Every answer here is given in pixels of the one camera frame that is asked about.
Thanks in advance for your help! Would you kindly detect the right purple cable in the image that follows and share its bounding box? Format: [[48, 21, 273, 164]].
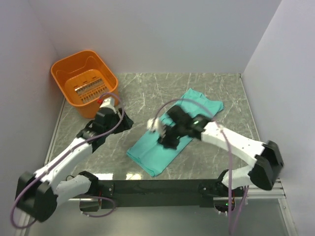
[[152, 98, 250, 236]]

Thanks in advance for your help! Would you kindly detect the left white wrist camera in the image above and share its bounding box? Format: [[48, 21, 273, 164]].
[[97, 96, 117, 113]]

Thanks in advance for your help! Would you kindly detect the orange plastic basket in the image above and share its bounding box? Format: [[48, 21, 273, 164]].
[[51, 50, 119, 118]]

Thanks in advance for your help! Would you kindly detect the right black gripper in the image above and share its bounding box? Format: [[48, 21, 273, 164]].
[[158, 121, 187, 150]]

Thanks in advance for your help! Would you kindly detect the aluminium frame rail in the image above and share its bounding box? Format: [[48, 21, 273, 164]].
[[44, 97, 65, 165]]

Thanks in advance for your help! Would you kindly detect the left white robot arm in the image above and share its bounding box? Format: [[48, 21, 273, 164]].
[[15, 108, 133, 222]]

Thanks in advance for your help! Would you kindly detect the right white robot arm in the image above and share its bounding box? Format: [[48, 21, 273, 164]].
[[147, 105, 284, 196]]

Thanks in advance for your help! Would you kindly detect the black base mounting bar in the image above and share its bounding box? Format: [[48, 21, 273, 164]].
[[86, 179, 228, 207]]

